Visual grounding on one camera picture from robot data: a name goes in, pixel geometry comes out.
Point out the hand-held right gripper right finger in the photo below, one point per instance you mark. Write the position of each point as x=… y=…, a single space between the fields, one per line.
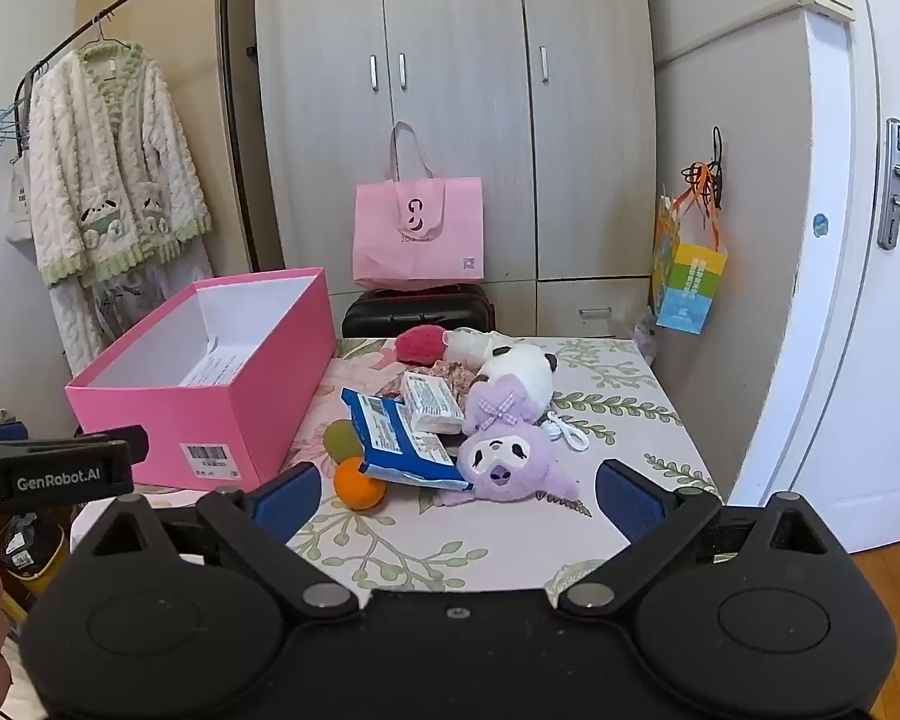
x=630 y=502

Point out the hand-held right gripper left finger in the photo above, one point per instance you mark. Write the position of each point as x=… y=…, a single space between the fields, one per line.
x=289 y=496

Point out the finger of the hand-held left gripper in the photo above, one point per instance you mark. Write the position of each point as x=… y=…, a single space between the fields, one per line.
x=139 y=444

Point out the pink cardboard box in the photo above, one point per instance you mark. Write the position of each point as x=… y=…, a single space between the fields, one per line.
x=165 y=420

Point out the orange ball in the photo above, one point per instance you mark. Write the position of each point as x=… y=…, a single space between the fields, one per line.
x=358 y=487

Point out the olive green ball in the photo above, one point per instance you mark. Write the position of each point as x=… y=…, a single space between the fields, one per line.
x=339 y=441

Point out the blue snack packet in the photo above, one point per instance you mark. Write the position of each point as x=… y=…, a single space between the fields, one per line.
x=390 y=435

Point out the purple plush toy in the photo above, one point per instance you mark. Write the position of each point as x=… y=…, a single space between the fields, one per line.
x=495 y=457

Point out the white tissue packet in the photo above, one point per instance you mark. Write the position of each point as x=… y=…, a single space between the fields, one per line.
x=431 y=401

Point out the pink floral scrunchie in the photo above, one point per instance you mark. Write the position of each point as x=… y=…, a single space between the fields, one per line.
x=454 y=375

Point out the white paper sheet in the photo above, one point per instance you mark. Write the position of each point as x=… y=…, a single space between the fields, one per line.
x=214 y=371

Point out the floral printed bedsheet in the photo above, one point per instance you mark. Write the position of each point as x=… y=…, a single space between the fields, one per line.
x=495 y=540

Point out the pale grey garment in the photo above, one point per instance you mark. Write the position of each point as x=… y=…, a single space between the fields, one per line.
x=82 y=315

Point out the white plush with brown ears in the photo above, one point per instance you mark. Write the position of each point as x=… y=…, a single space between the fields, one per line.
x=517 y=379

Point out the red and white plush toy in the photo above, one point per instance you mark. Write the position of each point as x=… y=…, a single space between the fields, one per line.
x=420 y=343

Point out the black suitcase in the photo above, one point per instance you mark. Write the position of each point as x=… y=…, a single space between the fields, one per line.
x=420 y=311

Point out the colourful paper gift bag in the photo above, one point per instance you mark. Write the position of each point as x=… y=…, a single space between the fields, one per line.
x=690 y=277

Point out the white cloth tote bag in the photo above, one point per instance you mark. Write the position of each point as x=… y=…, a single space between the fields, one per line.
x=21 y=202

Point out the white door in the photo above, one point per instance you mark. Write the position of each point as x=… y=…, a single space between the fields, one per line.
x=832 y=315

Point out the white green fleece cardigan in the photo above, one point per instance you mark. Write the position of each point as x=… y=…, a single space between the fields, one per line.
x=112 y=165

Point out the pink tote bag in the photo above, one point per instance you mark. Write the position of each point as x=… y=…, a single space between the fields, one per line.
x=420 y=232

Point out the round blue door sticker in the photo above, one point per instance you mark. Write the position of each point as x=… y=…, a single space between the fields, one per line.
x=820 y=225

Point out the black clothes rack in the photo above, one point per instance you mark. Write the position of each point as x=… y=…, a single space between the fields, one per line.
x=229 y=90

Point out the light grey wardrobe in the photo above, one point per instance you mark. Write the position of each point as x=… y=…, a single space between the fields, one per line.
x=457 y=52

